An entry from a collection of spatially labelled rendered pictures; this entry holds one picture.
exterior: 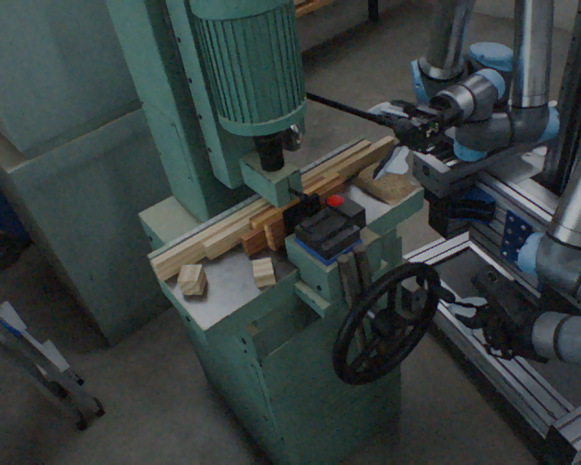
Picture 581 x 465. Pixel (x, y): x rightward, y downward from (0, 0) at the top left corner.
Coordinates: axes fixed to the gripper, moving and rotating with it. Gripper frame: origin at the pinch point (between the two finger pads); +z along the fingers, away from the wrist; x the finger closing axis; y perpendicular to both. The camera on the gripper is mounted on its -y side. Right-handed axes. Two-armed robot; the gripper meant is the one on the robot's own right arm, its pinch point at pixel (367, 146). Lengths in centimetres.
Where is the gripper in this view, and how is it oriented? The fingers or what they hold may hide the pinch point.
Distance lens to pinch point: 106.3
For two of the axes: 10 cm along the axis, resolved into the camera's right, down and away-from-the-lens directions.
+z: -7.9, 4.7, -3.9
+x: 1.6, 7.7, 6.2
